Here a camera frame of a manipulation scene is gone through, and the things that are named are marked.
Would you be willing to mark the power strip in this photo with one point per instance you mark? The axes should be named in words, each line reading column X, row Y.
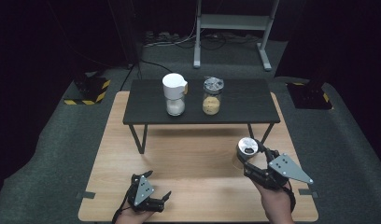
column 162, row 36

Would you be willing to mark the black base with yellow stripes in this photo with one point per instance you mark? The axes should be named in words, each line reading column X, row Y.
column 89, row 90
column 310, row 95

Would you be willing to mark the person's right hand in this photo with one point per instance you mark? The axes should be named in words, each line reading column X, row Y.
column 274, row 200

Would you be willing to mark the black shelf with metal legs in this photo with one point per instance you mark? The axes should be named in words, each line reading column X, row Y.
column 241, row 102

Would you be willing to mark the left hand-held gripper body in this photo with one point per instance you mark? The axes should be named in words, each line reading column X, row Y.
column 143, row 193

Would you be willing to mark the white-lidded seasoning jar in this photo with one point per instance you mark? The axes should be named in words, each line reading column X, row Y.
column 175, row 93

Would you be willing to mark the grey metal stand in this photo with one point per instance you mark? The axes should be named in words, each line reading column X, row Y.
column 233, row 22

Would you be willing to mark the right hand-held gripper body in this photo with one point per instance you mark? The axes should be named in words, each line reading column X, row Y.
column 283, row 169

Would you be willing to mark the person's left hand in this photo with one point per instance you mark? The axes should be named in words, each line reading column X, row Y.
column 134, row 217

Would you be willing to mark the grey tape strip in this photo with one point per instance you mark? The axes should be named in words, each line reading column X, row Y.
column 308, row 193
column 86, row 195

